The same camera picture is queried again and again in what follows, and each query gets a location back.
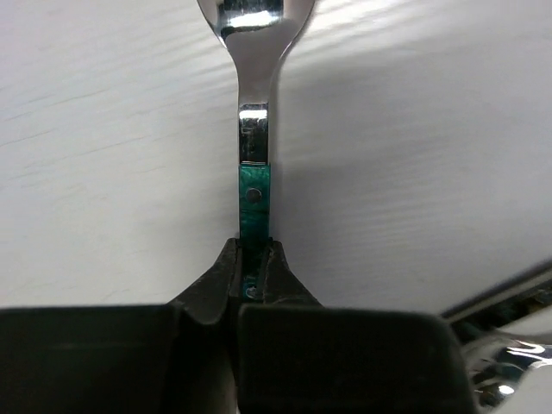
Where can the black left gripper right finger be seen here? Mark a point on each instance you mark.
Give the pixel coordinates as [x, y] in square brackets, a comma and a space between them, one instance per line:
[296, 356]

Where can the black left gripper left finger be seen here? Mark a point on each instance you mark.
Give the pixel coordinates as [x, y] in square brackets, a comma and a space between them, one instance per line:
[148, 358]

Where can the black handled fork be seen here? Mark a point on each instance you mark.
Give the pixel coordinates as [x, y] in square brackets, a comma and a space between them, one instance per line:
[502, 305]

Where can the teal handled spoon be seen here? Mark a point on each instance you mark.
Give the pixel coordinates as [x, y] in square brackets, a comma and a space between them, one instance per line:
[257, 35]

